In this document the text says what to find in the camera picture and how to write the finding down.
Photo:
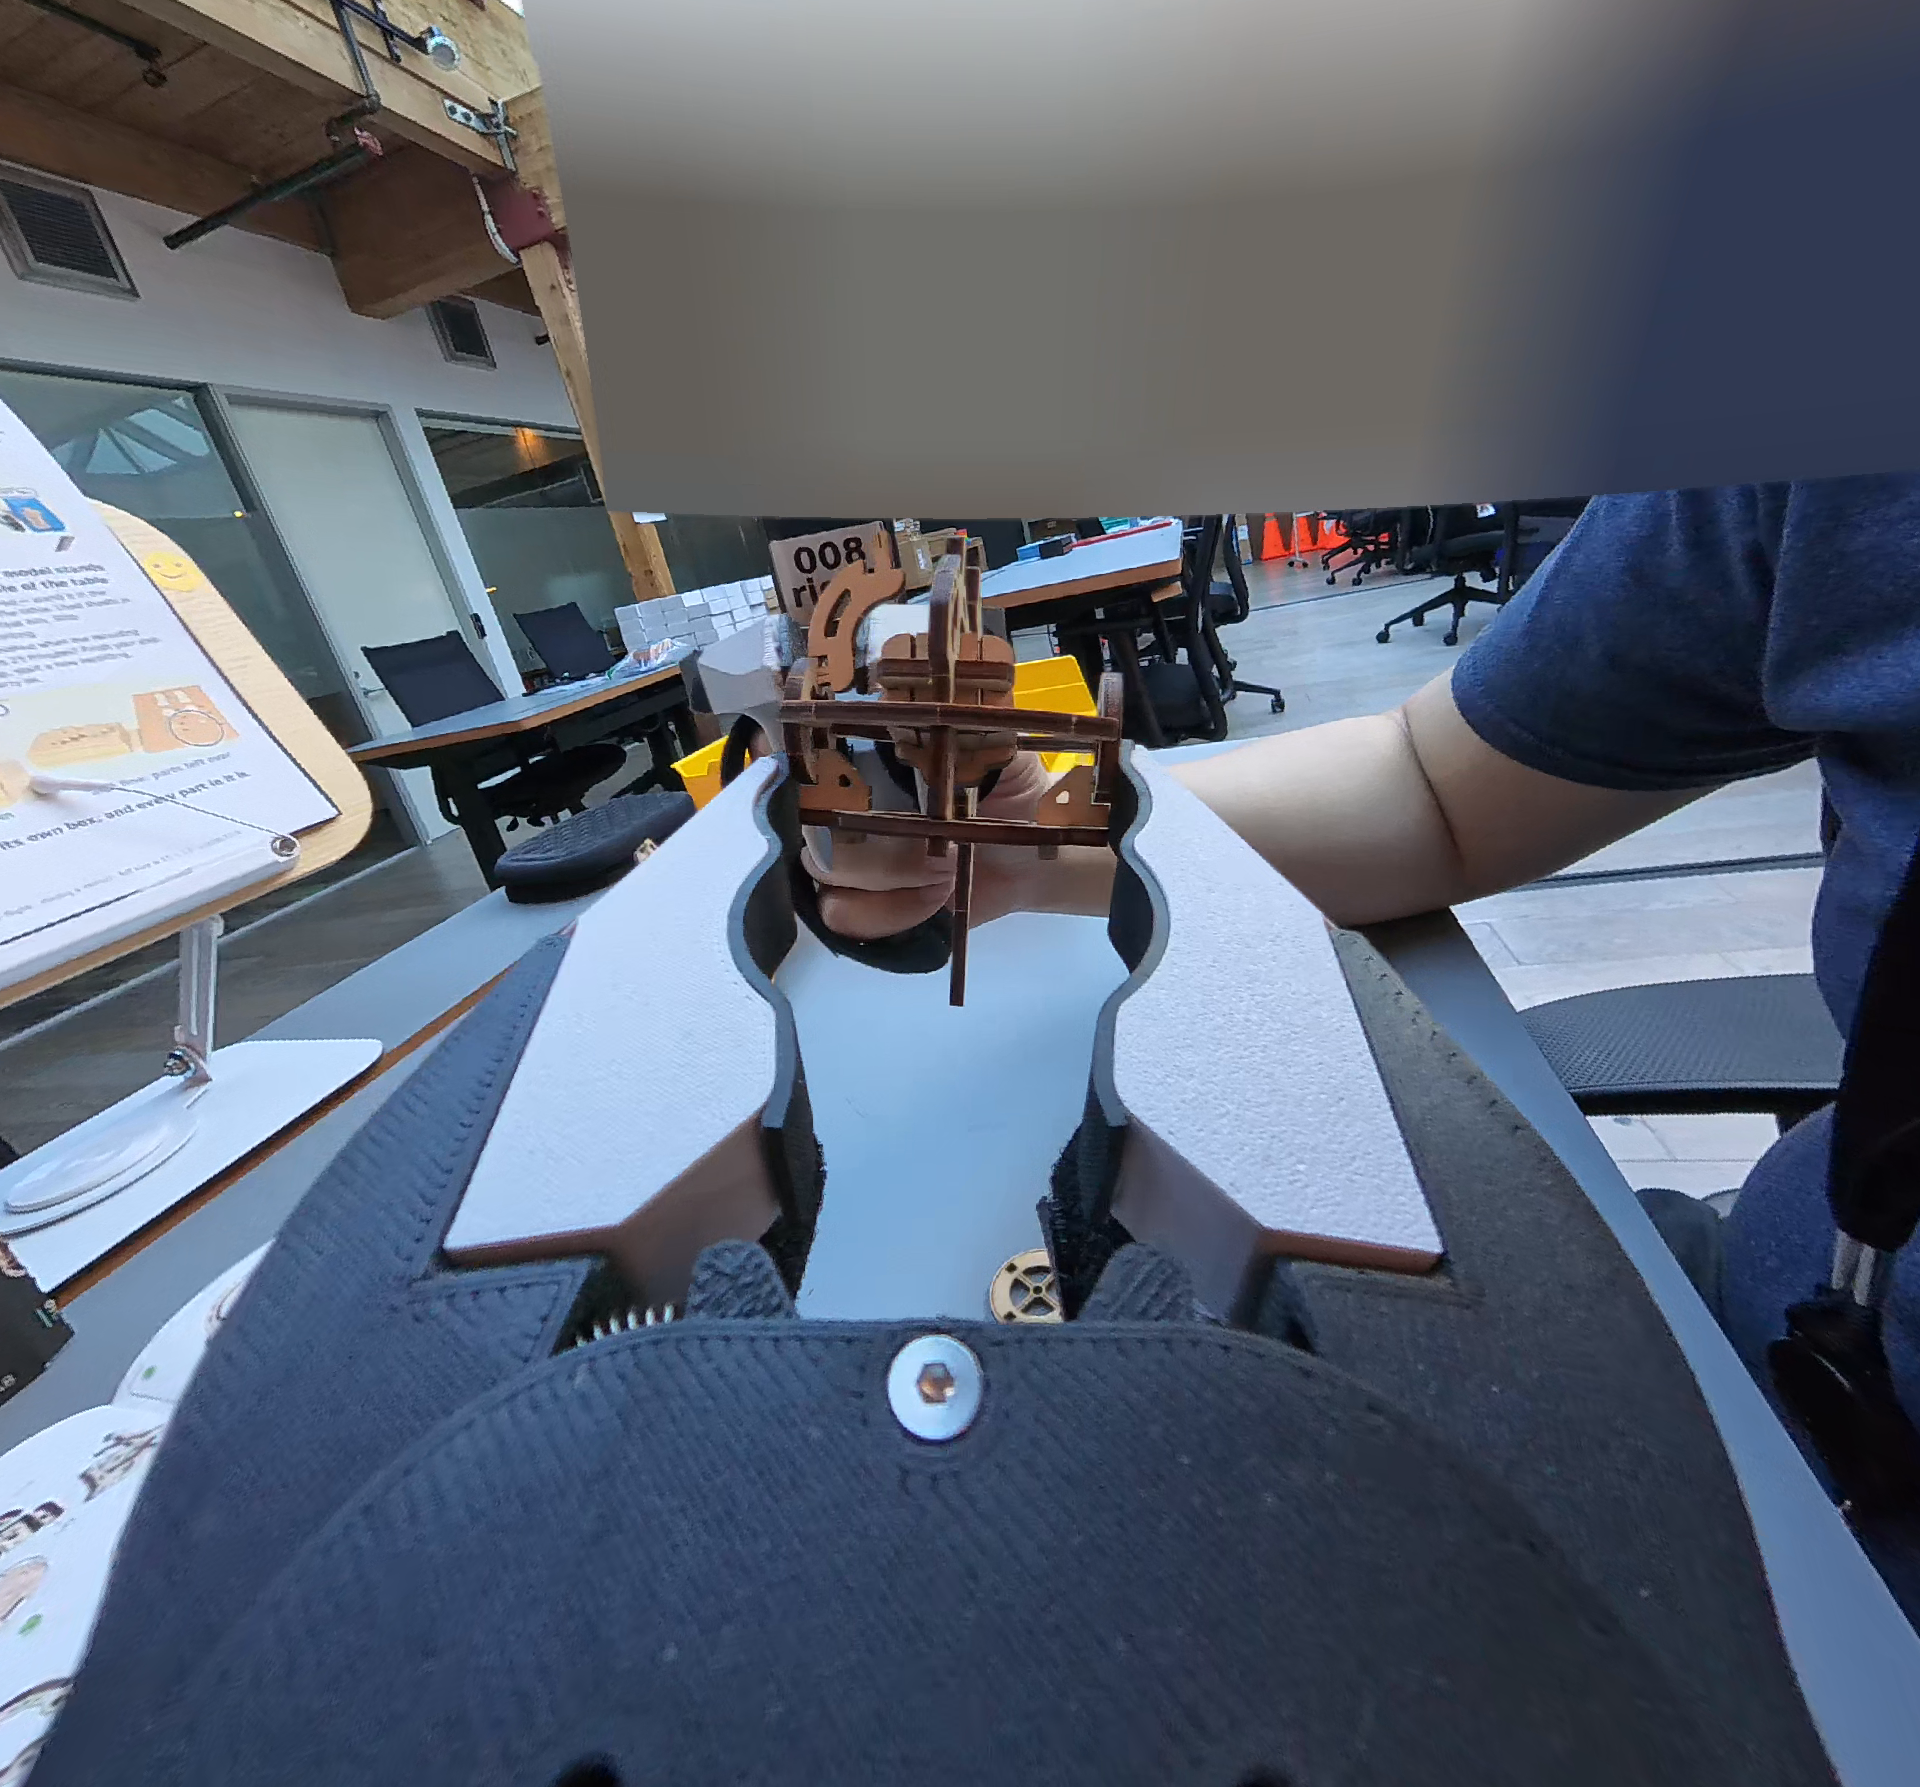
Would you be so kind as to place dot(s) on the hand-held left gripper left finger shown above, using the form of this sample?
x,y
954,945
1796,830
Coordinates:
x,y
631,1037

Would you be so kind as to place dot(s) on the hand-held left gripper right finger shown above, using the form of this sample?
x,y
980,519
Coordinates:
x,y
1274,1052

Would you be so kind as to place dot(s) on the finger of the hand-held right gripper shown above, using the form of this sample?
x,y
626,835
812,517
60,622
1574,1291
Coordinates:
x,y
737,673

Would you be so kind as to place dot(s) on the wooden model assembly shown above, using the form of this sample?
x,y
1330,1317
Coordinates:
x,y
977,729

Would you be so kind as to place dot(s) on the person's right forearm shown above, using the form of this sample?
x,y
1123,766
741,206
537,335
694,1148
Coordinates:
x,y
1350,827

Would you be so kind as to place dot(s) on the black model kit box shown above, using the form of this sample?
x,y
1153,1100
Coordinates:
x,y
23,1331

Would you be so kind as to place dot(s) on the printed parts instruction sheet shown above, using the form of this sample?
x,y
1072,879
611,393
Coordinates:
x,y
92,1517

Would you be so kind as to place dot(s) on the person's right hand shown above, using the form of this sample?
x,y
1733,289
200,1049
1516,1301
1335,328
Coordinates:
x,y
877,894

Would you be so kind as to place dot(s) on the stack of white boxes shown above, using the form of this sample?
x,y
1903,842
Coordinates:
x,y
699,614

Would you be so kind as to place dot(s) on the desk with black legs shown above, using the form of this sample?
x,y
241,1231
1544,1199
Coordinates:
x,y
511,715

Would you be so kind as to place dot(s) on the desk with wooden edge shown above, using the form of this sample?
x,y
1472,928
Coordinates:
x,y
1081,585

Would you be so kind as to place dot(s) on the yellow plastic bin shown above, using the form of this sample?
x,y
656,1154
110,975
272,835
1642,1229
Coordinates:
x,y
1051,692

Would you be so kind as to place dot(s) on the small wooden gear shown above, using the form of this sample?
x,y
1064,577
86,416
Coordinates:
x,y
1028,1285

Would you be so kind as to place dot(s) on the frosted glass door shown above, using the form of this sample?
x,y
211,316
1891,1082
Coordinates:
x,y
325,556

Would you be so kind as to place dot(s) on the wooden clipboard on white stand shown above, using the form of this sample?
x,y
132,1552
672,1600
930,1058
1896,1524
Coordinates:
x,y
302,707

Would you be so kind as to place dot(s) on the orange traffic cones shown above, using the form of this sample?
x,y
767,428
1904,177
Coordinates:
x,y
1297,537

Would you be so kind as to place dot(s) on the person's trouser leg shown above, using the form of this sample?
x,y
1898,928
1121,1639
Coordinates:
x,y
1786,1216

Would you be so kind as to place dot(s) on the yellow smiley sticker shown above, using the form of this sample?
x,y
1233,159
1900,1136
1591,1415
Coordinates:
x,y
176,573

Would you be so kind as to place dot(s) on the white printed task paper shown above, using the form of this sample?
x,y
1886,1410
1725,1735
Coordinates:
x,y
121,766

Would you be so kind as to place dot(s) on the person's blue t-shirt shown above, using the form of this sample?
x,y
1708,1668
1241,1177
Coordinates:
x,y
1681,618

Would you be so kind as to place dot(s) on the wooden support post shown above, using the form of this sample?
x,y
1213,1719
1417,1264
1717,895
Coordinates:
x,y
593,436

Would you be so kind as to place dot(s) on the small wall vent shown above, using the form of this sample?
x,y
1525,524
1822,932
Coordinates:
x,y
461,331

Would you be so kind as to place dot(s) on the large wall vent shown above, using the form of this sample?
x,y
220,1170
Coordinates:
x,y
60,235

